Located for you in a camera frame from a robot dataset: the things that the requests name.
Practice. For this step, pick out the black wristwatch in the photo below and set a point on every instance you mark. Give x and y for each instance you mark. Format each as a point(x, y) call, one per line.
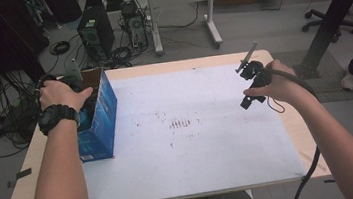
point(54, 116)

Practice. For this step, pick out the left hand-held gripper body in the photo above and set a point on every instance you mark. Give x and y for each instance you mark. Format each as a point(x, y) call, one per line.
point(75, 80)

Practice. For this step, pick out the white table sheet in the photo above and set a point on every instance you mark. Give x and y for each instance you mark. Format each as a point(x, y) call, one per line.
point(203, 150)

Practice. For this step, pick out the black computer tower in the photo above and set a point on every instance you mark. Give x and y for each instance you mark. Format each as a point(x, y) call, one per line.
point(96, 31)

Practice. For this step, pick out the person's left hand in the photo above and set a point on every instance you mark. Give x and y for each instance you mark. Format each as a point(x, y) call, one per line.
point(59, 94)

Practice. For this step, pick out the black office chair base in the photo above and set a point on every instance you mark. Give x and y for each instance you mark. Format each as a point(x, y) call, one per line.
point(318, 23)

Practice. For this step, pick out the person's right hand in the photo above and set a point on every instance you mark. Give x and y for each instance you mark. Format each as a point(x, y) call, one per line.
point(281, 84)

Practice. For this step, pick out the grey floor mat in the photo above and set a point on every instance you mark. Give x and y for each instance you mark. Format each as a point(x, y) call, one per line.
point(332, 71)

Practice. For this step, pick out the blue cardboard box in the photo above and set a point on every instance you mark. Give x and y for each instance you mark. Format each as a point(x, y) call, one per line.
point(103, 121)

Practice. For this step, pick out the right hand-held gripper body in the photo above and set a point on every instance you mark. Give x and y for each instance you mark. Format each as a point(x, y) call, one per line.
point(255, 70)

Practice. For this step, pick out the open computer case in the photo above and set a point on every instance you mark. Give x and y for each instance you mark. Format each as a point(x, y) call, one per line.
point(136, 27)

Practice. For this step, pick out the white table leg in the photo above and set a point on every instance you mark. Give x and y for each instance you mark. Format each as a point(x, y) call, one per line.
point(249, 193)

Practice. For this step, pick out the black tape strip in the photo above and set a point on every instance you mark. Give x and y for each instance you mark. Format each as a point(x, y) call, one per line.
point(23, 173)
point(11, 184)

